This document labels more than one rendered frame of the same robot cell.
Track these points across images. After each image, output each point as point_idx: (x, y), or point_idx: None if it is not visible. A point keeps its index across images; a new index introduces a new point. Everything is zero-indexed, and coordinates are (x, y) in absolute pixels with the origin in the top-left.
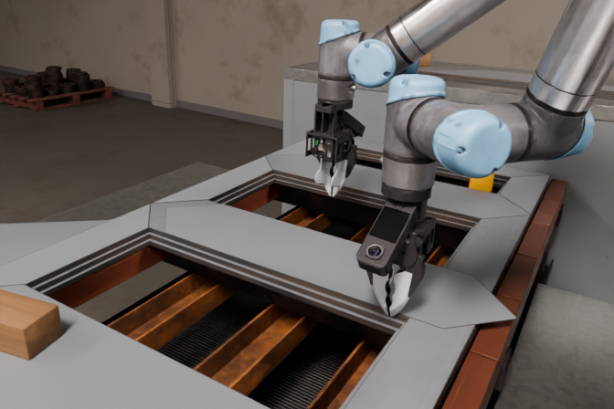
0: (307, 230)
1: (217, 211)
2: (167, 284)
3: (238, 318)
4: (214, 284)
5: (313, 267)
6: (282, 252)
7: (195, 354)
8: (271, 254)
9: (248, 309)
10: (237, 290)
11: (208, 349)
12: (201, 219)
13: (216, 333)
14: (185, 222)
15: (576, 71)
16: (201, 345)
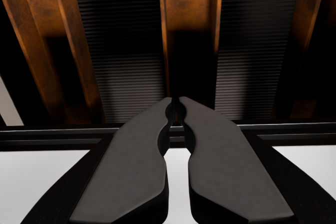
0: (175, 154)
1: (5, 175)
2: (3, 79)
3: (95, 63)
4: (77, 120)
5: None
6: (185, 212)
7: (109, 117)
8: (176, 220)
9: (90, 46)
10: (104, 115)
11: (111, 108)
12: (21, 202)
13: (99, 92)
14: (18, 215)
15: None
16: (103, 108)
